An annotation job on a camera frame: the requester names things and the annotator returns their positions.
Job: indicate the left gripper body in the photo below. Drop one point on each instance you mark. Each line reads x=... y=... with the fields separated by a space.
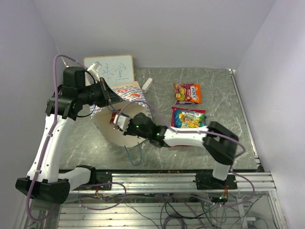
x=95 y=93

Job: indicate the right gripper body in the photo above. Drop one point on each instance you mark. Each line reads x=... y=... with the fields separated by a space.
x=132 y=130

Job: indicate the red Skittles bag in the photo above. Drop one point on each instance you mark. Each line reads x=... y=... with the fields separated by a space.
x=113 y=115

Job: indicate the checkered paper bag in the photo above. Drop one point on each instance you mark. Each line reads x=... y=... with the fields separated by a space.
x=132 y=94

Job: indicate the red chips bag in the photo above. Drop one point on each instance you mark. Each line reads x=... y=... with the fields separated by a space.
x=180 y=146

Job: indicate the green Fox's candy bag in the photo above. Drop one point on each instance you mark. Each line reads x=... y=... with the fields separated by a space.
x=188 y=118

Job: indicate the orange yellow snack bag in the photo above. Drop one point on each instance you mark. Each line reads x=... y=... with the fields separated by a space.
x=187 y=92

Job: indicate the purple snack bag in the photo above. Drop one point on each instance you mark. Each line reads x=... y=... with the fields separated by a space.
x=186 y=102

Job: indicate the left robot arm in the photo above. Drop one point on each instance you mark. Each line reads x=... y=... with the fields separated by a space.
x=43 y=181

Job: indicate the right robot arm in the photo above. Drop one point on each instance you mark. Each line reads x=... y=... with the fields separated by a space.
x=219 y=142

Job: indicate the small whiteboard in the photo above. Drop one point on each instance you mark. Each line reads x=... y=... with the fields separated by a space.
x=116 y=70

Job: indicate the white board eraser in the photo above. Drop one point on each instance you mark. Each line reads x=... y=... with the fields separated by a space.
x=146 y=86

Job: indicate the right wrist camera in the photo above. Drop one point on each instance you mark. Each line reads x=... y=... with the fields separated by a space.
x=121 y=122

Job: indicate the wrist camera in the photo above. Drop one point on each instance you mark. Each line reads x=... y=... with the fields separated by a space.
x=95 y=69
x=121 y=122

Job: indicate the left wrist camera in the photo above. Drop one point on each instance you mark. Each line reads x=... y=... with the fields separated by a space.
x=95 y=69

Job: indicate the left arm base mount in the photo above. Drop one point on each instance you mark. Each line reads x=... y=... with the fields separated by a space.
x=103 y=181

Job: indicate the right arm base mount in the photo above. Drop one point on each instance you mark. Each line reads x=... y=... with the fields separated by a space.
x=205 y=181

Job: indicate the aluminium frame rail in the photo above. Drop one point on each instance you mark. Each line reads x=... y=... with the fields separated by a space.
x=183 y=183

